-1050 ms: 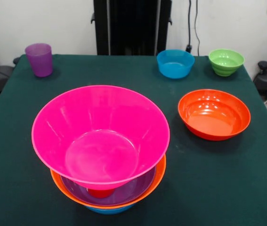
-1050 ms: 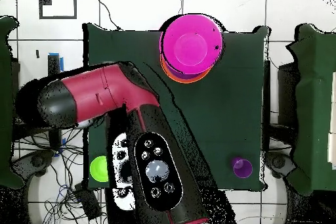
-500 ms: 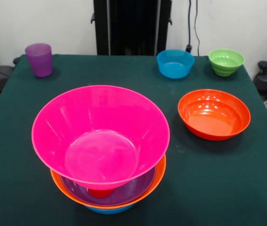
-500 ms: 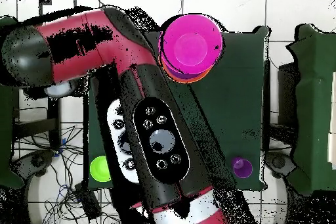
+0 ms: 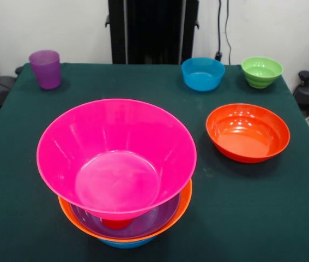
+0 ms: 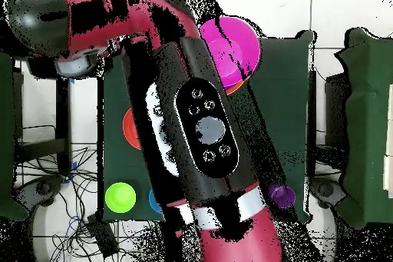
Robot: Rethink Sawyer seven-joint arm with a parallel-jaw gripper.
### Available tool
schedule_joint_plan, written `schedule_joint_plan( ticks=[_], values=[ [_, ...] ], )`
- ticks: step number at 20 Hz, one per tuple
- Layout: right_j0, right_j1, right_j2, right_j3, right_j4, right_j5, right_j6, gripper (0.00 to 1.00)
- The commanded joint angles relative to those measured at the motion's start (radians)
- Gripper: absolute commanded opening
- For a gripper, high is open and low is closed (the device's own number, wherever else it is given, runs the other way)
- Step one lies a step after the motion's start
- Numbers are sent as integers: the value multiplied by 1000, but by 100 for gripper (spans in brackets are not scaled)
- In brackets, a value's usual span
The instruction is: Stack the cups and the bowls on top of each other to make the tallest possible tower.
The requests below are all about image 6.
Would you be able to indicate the orange bowl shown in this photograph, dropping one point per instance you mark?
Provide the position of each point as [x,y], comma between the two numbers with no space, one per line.
[235,89]

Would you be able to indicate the pink bowl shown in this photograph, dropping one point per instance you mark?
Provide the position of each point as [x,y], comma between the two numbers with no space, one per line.
[242,43]

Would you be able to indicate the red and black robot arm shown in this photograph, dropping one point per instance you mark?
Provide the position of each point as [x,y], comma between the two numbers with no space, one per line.
[190,120]

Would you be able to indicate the red-orange bowl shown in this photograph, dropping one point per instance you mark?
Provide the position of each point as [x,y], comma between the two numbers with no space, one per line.
[130,130]

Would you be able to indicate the small blue bowl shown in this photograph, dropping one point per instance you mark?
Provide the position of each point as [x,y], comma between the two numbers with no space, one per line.
[154,201]

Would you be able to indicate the dark green tablecloth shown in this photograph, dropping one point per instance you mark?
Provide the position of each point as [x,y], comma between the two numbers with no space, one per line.
[285,105]

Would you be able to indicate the purple cup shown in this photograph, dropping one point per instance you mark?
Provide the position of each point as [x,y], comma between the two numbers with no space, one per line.
[284,197]

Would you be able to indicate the black stand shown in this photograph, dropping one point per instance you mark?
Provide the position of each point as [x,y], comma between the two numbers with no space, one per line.
[63,120]
[336,105]

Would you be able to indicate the black wheeled base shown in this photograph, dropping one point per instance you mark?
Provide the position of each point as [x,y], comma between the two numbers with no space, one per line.
[325,189]
[44,188]

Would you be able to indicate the green cloth side table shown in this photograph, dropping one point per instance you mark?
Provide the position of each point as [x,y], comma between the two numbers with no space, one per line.
[368,120]
[6,136]

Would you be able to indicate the white box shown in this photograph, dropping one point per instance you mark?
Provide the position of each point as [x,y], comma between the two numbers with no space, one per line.
[390,176]

